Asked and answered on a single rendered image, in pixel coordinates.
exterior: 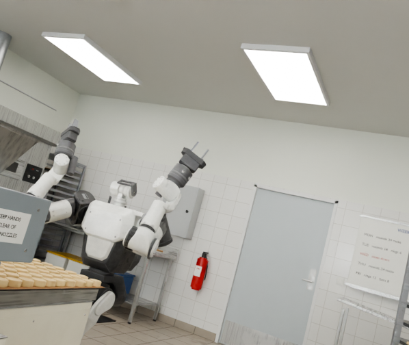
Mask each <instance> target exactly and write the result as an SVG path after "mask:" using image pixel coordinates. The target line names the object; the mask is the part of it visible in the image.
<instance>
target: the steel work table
mask: <svg viewBox="0 0 409 345"><path fill-rule="evenodd" d="M47 224H48V225H52V226H54V227H59V228H61V229H65V230H68V232H67V234H66V239H65V241H64V245H63V248H62V252H63V253H65V251H66V247H67V244H68V241H69V238H70V234H71V232H74V233H78V234H81V235H84V230H83V229H76V228H73V227H70V226H69V225H67V224H63V223H59V222H50V223H47ZM157 249H159V250H162V251H163V253H158V252H156V253H155V254H154V257H162V258H168V259H169V262H168V266H167V269H166V273H165V277H164V279H163V284H162V286H161V291H160V294H159V298H158V301H157V303H155V302H152V301H150V300H147V299H145V298H141V297H140V292H141V289H142V284H143V282H144V277H145V274H146V270H147V267H148V263H149V259H147V257H146V259H145V262H144V266H143V268H142V273H141V276H140V280H139V283H138V286H137V290H136V293H135V295H133V294H130V293H129V294H127V297H126V300H125V302H124V303H128V304H130V305H132V307H131V311H130V314H129V319H128V321H127V323H128V324H131V323H132V320H133V316H134V313H135V308H136V306H138V305H157V306H156V309H155V313H154V316H153V321H155V322H156V319H157V316H158V313H159V308H160V306H161V301H162V298H163V294H164V291H165V288H166V283H167V280H168V276H169V273H170V269H171V266H172V261H173V259H176V258H177V255H178V252H179V250H178V249H175V248H171V247H169V246H163V247H158V248H157Z"/></svg>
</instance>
